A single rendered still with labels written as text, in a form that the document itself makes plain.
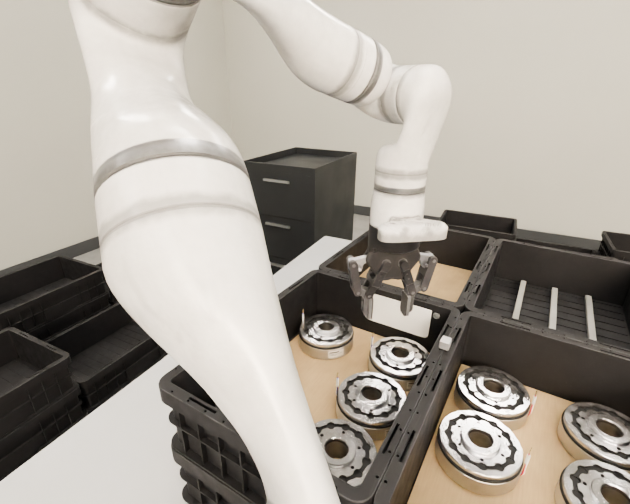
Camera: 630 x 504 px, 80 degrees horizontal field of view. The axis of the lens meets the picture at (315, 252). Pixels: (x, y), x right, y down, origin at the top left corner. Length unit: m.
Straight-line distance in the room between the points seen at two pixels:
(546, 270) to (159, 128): 0.97
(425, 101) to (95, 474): 0.74
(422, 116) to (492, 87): 3.29
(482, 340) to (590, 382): 0.16
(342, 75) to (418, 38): 3.47
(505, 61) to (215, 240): 3.64
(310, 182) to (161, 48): 1.65
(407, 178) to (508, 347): 0.35
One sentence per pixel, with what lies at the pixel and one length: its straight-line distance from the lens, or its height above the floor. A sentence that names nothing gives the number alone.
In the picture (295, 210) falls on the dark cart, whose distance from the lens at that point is 2.06.
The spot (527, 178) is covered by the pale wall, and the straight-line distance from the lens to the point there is 3.83.
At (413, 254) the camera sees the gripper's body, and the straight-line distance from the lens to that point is 0.58.
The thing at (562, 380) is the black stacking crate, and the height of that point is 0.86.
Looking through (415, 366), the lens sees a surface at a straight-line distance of 0.67.
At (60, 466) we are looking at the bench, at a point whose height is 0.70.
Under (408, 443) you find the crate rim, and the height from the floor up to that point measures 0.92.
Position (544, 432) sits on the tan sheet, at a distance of 0.68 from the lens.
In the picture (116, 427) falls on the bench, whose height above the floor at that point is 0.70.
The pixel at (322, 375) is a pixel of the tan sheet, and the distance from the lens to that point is 0.68.
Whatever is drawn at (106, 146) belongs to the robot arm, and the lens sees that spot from 0.24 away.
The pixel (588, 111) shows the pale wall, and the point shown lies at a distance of 3.80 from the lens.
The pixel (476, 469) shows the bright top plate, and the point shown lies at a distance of 0.56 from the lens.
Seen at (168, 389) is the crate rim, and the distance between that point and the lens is 0.54.
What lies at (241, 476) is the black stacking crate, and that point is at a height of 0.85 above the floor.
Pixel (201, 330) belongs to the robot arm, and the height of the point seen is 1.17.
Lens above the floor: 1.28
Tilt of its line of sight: 24 degrees down
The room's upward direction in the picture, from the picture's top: 1 degrees clockwise
